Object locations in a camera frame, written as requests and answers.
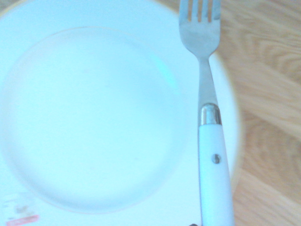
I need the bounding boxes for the white handled metal fork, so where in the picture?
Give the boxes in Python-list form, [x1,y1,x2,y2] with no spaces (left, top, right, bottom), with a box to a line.
[178,0,236,226]

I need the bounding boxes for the white plate with gold rim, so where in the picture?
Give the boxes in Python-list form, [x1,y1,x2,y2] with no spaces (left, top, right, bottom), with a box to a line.
[0,0,243,226]

